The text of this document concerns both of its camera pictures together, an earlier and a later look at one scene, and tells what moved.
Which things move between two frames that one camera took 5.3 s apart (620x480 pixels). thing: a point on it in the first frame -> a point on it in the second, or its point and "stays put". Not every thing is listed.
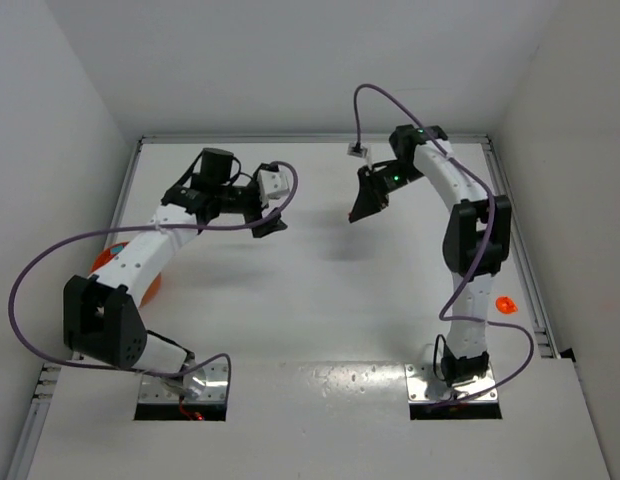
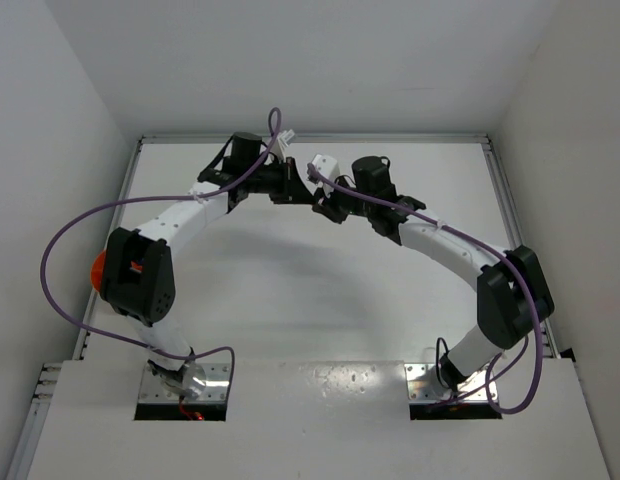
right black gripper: [372, 185] -> [331, 201]
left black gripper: [257, 211] -> [290, 180]
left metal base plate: [216, 375] stays put
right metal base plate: [424, 385] stays put
